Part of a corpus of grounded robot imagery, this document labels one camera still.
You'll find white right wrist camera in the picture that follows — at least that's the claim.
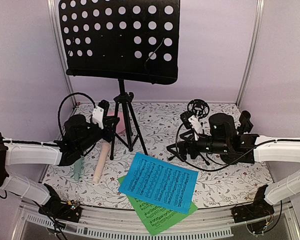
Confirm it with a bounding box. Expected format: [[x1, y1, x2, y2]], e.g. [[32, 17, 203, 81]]
[[180, 111, 204, 141]]

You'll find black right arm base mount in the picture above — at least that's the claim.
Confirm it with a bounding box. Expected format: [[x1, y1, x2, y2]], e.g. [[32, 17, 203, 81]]
[[230, 184, 275, 223]]

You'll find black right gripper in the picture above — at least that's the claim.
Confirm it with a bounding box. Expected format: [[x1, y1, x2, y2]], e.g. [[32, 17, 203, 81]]
[[166, 130, 230, 163]]

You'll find pink toy microphone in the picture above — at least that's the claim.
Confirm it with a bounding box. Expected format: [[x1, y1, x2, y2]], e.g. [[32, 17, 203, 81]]
[[92, 142, 111, 184]]

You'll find aluminium frame corner post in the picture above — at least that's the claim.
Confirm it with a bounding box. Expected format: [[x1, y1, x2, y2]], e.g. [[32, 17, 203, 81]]
[[46, 0, 75, 94]]

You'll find green sheet music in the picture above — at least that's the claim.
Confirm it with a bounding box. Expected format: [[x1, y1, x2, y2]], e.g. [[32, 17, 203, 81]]
[[117, 174, 199, 237]]

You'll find pink plate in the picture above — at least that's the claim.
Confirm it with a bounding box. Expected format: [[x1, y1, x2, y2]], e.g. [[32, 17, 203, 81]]
[[107, 111, 126, 134]]

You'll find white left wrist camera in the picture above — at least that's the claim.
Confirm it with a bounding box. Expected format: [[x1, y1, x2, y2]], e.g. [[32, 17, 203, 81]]
[[91, 99, 110, 130]]

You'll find black tripod shock-mount stand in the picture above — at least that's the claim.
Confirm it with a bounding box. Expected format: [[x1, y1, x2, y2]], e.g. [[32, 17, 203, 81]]
[[173, 99, 210, 166]]

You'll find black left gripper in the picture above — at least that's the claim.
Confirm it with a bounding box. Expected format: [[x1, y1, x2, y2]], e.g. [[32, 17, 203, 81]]
[[77, 115, 120, 153]]

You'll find aluminium front rail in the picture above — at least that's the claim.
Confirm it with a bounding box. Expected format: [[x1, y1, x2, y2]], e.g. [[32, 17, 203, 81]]
[[12, 197, 300, 240]]

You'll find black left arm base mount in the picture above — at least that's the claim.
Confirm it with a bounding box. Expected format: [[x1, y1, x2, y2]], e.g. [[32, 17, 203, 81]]
[[38, 183, 83, 223]]

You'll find blue sheet music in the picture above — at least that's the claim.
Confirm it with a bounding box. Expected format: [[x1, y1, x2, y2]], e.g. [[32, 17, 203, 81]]
[[118, 152, 198, 214]]

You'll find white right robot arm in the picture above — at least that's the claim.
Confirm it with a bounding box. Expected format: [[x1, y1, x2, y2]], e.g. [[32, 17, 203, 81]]
[[166, 111, 300, 218]]

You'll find floral patterned table mat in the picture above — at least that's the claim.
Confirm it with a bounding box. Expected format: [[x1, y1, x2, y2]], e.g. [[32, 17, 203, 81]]
[[43, 102, 273, 210]]

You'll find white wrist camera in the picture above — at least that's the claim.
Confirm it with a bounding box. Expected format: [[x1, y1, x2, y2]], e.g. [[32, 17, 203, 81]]
[[91, 99, 110, 130], [180, 111, 204, 141]]

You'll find teal toy microphone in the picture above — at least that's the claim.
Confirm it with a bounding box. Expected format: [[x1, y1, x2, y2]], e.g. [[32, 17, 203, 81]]
[[73, 157, 84, 182]]

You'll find aluminium right corner post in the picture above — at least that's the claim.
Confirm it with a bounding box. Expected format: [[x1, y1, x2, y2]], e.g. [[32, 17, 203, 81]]
[[235, 0, 265, 108]]

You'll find black music stand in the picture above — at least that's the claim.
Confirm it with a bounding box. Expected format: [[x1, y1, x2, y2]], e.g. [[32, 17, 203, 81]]
[[58, 0, 181, 151]]

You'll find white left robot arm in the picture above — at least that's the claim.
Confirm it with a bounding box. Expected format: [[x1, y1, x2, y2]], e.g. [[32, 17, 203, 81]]
[[0, 114, 120, 217]]

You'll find black round-base microphone stand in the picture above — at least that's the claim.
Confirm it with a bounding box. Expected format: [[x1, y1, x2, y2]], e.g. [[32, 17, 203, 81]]
[[220, 110, 259, 165]]

